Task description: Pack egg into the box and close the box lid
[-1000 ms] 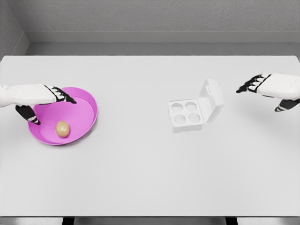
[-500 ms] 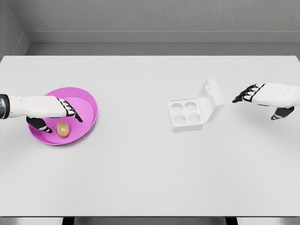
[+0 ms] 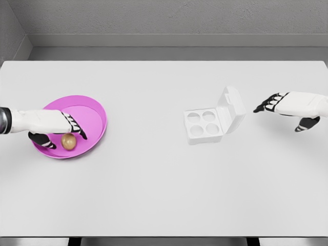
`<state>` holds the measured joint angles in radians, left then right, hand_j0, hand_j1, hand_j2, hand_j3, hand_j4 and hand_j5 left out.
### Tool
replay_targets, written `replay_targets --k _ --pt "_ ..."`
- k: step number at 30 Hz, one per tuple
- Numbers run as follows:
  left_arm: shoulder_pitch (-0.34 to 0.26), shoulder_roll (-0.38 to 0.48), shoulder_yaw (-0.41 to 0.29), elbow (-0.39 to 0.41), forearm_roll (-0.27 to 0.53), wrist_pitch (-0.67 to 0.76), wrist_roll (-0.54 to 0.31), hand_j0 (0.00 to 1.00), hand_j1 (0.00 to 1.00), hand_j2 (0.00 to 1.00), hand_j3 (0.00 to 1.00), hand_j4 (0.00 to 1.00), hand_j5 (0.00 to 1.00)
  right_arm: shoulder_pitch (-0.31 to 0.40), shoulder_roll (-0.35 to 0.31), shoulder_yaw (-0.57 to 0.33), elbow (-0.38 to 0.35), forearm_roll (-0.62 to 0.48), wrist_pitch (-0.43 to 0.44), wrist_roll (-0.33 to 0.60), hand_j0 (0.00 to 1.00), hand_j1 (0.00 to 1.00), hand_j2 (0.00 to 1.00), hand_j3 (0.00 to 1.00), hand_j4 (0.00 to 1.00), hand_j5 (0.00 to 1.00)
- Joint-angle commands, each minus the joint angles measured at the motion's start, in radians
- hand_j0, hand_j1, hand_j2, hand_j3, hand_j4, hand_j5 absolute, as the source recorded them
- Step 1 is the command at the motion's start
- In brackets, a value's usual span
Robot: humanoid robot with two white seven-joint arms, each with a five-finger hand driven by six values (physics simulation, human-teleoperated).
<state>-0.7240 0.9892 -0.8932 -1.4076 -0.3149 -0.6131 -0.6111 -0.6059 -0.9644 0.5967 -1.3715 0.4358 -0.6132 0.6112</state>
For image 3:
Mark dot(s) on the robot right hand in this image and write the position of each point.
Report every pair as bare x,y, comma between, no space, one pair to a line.
294,103

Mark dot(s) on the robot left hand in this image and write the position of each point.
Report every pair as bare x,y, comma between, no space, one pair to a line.
48,122

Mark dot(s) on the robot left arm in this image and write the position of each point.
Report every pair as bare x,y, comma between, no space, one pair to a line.
14,120

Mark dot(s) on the brown egg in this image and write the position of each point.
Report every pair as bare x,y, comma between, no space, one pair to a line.
68,141

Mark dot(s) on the white egg box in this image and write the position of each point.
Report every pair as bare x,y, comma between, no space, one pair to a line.
205,123

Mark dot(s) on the pink round bowl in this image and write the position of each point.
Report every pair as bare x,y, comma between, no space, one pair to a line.
92,120

